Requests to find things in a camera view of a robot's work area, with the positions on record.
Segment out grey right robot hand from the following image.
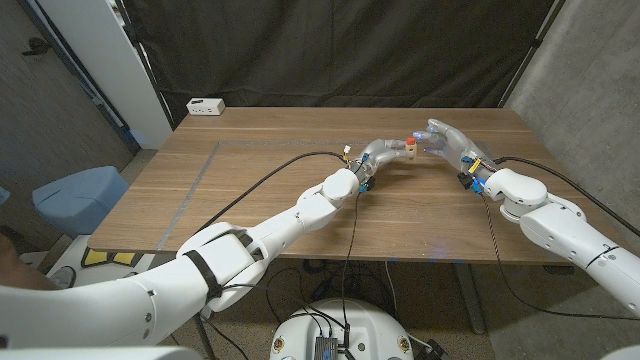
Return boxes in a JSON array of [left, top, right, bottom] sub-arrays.
[[412, 118, 500, 182]]

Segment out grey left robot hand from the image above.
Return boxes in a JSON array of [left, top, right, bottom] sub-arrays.
[[347, 138, 417, 186]]

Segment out black curtain backdrop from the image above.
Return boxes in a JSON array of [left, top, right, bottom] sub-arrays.
[[122, 0, 556, 126]]

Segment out grey table leg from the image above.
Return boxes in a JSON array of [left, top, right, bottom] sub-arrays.
[[452, 263, 487, 335], [192, 312, 219, 360]]

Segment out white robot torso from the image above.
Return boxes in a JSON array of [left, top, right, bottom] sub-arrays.
[[269, 298, 415, 360]]

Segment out white power strip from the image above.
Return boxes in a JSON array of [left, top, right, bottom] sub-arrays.
[[185, 97, 226, 117]]

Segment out grey electronics box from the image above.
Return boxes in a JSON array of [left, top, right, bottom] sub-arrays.
[[313, 335, 340, 360]]

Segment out yellow and black mat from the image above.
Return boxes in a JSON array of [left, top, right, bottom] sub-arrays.
[[80, 247, 139, 269]]

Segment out blue stool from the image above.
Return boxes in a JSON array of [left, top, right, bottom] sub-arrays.
[[32, 165, 130, 239]]

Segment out grey sneaker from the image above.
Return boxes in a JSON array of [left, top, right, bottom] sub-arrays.
[[48, 265, 77, 290]]

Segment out person's bare leg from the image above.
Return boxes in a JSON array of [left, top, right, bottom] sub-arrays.
[[0, 234, 56, 291]]

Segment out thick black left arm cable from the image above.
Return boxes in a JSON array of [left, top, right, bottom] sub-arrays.
[[197, 151, 349, 234]]

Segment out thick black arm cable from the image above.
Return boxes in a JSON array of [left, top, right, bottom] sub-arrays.
[[197, 151, 349, 234], [494, 156, 640, 239]]

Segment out black curtain frame pole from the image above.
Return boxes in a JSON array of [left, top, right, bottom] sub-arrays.
[[497, 0, 569, 109], [117, 0, 176, 131]]

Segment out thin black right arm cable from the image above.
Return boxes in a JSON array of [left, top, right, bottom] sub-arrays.
[[479, 194, 640, 321]]

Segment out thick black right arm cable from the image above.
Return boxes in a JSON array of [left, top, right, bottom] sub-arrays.
[[494, 156, 640, 239]]

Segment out tangled black floor cables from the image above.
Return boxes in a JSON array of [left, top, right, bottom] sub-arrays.
[[264, 258, 396, 321]]

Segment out white floor cable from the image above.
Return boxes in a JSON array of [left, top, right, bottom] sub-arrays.
[[383, 260, 399, 314]]

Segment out white floor base plate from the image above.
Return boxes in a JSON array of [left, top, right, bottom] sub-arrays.
[[47, 234, 176, 291]]

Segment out black door handle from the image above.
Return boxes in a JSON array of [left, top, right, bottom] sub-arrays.
[[20, 37, 51, 56]]

